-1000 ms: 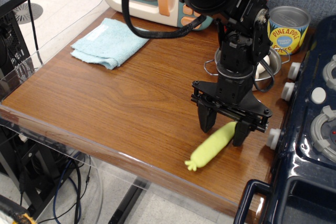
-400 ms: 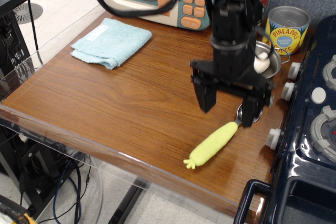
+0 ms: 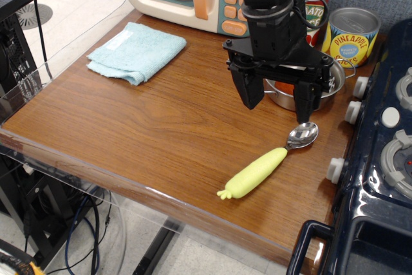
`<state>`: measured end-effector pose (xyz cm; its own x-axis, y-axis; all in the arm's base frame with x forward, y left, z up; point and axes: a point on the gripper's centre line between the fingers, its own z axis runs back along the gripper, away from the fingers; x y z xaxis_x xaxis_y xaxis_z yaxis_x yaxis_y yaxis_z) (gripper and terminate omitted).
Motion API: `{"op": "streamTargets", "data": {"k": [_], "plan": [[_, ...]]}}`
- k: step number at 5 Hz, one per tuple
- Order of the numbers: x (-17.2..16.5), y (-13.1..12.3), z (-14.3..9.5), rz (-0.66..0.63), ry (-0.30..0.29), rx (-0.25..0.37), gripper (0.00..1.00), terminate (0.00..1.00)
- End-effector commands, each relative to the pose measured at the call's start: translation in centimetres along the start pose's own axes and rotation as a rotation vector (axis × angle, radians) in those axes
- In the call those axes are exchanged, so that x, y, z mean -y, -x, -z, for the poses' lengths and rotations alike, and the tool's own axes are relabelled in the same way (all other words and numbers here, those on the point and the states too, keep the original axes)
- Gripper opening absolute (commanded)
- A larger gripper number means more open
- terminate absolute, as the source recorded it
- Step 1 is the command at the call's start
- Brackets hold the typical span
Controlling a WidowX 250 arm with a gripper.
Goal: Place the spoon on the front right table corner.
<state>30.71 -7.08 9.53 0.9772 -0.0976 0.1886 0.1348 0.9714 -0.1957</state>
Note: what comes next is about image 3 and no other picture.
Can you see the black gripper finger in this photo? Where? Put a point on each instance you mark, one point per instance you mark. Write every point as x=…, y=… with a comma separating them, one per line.
x=249, y=87
x=307, y=96

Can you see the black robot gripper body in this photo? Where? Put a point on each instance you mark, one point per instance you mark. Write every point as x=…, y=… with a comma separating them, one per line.
x=276, y=47

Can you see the yellow handled ice cream scoop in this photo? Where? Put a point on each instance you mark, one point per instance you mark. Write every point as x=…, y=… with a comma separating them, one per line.
x=256, y=172

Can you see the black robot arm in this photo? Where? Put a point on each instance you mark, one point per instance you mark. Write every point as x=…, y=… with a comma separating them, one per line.
x=277, y=50

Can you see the toy mushroom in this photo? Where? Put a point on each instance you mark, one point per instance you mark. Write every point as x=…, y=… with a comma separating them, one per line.
x=284, y=87

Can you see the small steel pot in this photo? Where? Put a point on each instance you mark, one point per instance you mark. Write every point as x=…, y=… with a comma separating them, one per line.
x=286, y=101

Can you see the white stove knob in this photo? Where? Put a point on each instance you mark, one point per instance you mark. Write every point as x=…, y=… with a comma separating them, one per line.
x=334, y=170
x=360, y=87
x=352, y=112

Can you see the tomato sauce can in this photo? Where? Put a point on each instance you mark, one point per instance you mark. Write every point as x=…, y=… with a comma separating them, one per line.
x=314, y=15

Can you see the pineapple slices can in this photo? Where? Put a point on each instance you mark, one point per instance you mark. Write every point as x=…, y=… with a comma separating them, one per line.
x=350, y=35

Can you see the light blue folded cloth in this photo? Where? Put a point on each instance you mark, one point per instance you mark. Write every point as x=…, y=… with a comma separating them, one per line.
x=135, y=54

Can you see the clear acrylic table guard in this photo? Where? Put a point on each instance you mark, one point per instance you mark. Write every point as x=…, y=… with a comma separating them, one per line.
x=173, y=142

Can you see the dark blue toy stove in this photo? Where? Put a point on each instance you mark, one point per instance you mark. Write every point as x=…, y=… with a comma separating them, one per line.
x=371, y=229

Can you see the black table leg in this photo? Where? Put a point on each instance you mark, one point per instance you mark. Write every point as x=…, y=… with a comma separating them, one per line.
x=154, y=253

